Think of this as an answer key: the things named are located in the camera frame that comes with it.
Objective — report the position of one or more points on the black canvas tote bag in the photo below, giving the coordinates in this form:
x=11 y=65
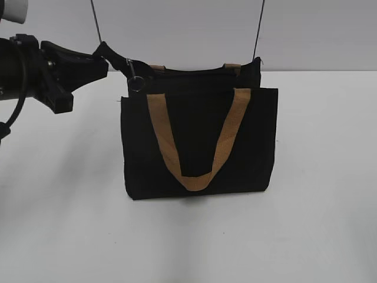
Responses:
x=250 y=165

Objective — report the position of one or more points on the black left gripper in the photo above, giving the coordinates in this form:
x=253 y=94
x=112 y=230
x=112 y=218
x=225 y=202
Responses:
x=66 y=69

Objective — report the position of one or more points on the white left arm link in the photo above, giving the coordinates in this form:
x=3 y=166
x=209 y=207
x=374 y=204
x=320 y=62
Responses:
x=14 y=10

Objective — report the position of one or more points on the tan front bag handle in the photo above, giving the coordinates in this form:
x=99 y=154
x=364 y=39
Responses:
x=196 y=132

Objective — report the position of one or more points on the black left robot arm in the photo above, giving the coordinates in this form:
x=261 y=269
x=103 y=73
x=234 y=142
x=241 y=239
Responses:
x=14 y=72

